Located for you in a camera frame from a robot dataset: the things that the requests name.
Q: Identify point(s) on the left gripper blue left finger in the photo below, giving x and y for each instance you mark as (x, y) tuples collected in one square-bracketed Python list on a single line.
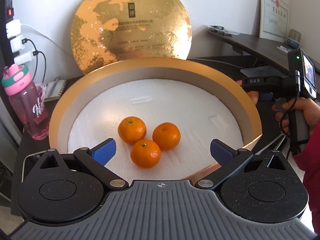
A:
[(95, 159)]

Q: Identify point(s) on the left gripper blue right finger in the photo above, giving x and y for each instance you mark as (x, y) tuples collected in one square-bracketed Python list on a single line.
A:
[(231, 162)]

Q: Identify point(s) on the orange mandarin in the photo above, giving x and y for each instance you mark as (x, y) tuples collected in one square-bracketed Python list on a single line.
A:
[(145, 153), (167, 136), (132, 129)]

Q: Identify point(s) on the red yellow apple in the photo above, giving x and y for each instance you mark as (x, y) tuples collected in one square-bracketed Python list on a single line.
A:
[(254, 96)]

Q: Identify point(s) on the small green device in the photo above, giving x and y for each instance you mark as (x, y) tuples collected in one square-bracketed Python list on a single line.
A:
[(293, 39)]

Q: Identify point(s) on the smartphone with white case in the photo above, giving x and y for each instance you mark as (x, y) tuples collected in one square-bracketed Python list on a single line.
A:
[(29, 162)]

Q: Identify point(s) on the framed white certificate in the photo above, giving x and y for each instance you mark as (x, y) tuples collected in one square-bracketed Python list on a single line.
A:
[(274, 20)]

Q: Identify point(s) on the round gold box base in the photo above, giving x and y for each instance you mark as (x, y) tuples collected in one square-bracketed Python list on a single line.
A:
[(202, 102)]

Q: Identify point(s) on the spiral notebook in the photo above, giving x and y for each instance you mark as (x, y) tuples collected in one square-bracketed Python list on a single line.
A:
[(55, 90)]

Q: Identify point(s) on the pink water bottle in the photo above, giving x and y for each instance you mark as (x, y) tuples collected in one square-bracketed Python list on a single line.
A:
[(26, 100)]

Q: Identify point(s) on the bottom white charger plug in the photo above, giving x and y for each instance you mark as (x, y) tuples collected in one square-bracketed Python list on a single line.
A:
[(24, 58)]

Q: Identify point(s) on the white charger plug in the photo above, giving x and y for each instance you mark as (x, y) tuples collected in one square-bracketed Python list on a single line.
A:
[(13, 28), (24, 58), (17, 43)]

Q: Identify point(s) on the black power strip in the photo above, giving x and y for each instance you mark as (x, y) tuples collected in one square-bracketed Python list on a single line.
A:
[(7, 15)]

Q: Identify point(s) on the middle white charger plug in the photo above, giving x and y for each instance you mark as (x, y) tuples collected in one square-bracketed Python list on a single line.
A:
[(17, 43)]

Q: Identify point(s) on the round gold box lid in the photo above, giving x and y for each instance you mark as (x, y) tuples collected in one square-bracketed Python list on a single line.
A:
[(108, 31)]

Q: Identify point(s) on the top white charger plug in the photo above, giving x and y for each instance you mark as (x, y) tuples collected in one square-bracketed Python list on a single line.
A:
[(13, 28)]

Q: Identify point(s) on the gripper mounted camera with screen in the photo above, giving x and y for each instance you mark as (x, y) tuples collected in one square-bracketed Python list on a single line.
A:
[(302, 68)]

